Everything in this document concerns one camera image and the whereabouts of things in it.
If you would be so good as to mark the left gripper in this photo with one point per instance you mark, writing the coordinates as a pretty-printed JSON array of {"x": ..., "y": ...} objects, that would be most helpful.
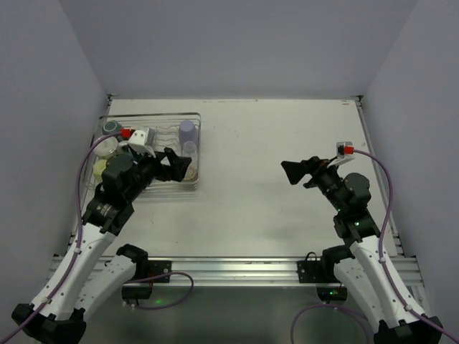
[{"x": 159, "y": 165}]

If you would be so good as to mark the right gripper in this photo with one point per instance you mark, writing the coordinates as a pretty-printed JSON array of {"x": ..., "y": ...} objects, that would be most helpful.
[{"x": 315, "y": 172}]

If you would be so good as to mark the speckled ceramic cup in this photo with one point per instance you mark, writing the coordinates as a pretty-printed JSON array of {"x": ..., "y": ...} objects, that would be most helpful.
[{"x": 191, "y": 174}]

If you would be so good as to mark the clear glass cup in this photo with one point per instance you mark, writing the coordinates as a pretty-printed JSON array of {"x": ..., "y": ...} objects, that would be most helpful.
[{"x": 190, "y": 149}]

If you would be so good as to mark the lavender plastic cup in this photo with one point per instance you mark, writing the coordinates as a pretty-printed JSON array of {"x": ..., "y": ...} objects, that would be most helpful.
[{"x": 188, "y": 132}]

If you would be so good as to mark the yellow-green cup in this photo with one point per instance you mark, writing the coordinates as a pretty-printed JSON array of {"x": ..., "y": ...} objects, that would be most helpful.
[{"x": 98, "y": 167}]

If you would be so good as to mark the dark blue mug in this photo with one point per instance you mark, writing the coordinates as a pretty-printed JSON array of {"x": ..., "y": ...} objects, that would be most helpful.
[{"x": 134, "y": 155}]

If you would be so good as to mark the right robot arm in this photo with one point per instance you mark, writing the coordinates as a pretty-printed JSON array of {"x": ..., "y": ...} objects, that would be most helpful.
[{"x": 362, "y": 263}]

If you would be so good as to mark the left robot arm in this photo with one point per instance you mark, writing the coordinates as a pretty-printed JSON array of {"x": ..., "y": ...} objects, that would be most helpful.
[{"x": 60, "y": 312}]

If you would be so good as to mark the white patterned cup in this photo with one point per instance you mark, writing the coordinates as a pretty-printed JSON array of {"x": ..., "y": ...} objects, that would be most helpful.
[{"x": 106, "y": 148}]

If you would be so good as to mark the dark teal mug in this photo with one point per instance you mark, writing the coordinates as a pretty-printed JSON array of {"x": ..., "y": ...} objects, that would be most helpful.
[{"x": 110, "y": 127}]

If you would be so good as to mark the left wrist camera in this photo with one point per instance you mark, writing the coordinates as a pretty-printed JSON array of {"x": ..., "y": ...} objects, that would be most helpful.
[{"x": 142, "y": 141}]

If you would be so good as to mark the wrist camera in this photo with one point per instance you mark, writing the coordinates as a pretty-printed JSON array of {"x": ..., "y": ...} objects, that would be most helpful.
[
  {"x": 142, "y": 141},
  {"x": 344, "y": 153}
]

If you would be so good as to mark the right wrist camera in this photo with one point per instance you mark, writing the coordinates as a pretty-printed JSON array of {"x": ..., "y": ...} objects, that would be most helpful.
[{"x": 344, "y": 153}]

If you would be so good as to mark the metal wire dish rack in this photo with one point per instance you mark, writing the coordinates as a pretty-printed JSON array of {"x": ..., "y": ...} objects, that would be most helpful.
[{"x": 166, "y": 126}]

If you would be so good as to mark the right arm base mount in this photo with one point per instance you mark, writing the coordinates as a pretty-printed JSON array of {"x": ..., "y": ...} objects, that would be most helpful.
[{"x": 310, "y": 270}]

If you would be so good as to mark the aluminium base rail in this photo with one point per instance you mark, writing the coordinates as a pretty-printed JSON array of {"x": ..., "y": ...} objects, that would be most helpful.
[{"x": 253, "y": 272}]

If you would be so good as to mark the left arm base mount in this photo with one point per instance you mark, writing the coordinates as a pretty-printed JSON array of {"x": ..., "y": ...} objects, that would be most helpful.
[{"x": 134, "y": 292}]

